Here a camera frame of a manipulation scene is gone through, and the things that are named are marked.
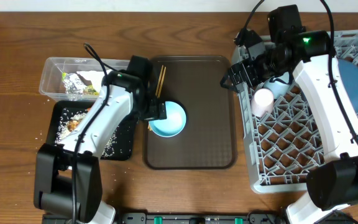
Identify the pink plastic cup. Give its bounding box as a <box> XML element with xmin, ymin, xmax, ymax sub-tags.
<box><xmin>250</xmin><ymin>88</ymin><xmax>274</xmax><ymax>118</ymax></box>

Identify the light blue bowl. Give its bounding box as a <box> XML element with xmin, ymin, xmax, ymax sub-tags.
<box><xmin>150</xmin><ymin>101</ymin><xmax>186</xmax><ymax>138</ymax></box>

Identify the light blue plastic cup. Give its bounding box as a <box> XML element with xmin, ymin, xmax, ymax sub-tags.
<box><xmin>263</xmin><ymin>72</ymin><xmax>293</xmax><ymax>100</ymax></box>

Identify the foil and yellow snack wrapper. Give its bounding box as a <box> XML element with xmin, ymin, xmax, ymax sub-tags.
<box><xmin>62</xmin><ymin>73</ymin><xmax>99</xmax><ymax>95</ymax></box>

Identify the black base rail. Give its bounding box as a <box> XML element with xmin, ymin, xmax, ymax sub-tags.
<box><xmin>42</xmin><ymin>211</ymin><xmax>358</xmax><ymax>224</ymax></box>

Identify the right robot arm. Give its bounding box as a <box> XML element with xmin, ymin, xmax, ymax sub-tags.
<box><xmin>224</xmin><ymin>5</ymin><xmax>358</xmax><ymax>223</ymax></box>

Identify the pile of white rice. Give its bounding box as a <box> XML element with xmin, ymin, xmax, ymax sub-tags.
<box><xmin>54</xmin><ymin>108</ymin><xmax>117</xmax><ymax>160</ymax></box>

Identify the dark brown serving tray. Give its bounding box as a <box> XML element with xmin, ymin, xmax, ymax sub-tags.
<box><xmin>144</xmin><ymin>55</ymin><xmax>237</xmax><ymax>170</ymax></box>

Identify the grey plastic dishwasher rack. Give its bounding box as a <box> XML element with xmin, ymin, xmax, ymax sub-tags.
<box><xmin>236</xmin><ymin>30</ymin><xmax>358</xmax><ymax>194</ymax></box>

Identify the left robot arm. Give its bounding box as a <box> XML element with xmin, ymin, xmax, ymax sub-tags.
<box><xmin>34</xmin><ymin>55</ymin><xmax>167</xmax><ymax>223</ymax></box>

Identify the dark blue round plate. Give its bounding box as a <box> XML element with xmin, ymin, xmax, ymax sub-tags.
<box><xmin>338</xmin><ymin>59</ymin><xmax>358</xmax><ymax>113</ymax></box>

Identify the clear plastic bin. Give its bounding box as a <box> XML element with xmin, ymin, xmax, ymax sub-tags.
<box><xmin>39</xmin><ymin>56</ymin><xmax>133</xmax><ymax>103</ymax></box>

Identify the black plastic tray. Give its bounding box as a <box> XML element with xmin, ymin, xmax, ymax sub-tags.
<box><xmin>46</xmin><ymin>101</ymin><xmax>138</xmax><ymax>161</ymax></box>

